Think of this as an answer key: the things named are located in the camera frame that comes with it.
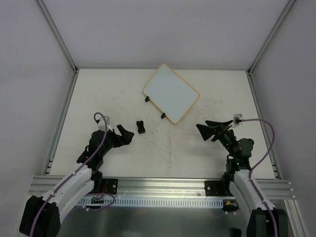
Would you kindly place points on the yellow framed whiteboard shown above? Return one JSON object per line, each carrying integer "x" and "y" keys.
{"x": 170, "y": 93}

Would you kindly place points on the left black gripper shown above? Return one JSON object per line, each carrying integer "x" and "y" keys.
{"x": 117, "y": 138}

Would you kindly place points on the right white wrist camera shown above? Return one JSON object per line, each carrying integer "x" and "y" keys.
{"x": 237, "y": 120}

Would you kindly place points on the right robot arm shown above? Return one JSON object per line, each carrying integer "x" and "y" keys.
{"x": 263, "y": 218}

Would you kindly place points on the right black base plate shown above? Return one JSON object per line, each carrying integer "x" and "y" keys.
{"x": 216, "y": 189}

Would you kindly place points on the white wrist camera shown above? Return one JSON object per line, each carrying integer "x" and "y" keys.
{"x": 104, "y": 123}
{"x": 237, "y": 120}

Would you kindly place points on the white slotted cable duct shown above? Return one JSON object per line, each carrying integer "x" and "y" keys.
{"x": 203, "y": 202}

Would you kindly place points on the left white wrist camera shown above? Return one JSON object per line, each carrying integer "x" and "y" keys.
{"x": 104, "y": 123}

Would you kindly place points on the left aluminium frame post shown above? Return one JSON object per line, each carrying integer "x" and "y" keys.
{"x": 48, "y": 18}

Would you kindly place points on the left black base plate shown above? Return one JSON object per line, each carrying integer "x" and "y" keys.
{"x": 106, "y": 186}

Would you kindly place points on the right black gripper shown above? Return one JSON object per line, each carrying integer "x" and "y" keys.
{"x": 219, "y": 132}

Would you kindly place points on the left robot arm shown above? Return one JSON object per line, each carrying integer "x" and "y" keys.
{"x": 43, "y": 215}

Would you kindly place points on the black object on floor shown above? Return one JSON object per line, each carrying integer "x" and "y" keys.
{"x": 235, "y": 232}

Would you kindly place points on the aluminium frame post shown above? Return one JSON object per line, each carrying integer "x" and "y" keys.
{"x": 275, "y": 28}
{"x": 48, "y": 18}

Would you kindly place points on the right aluminium frame post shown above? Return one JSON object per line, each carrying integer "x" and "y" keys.
{"x": 275, "y": 28}

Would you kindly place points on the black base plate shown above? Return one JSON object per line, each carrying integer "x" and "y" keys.
{"x": 216, "y": 189}
{"x": 106, "y": 186}

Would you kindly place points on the black bone-shaped eraser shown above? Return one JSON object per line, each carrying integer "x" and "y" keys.
{"x": 140, "y": 127}

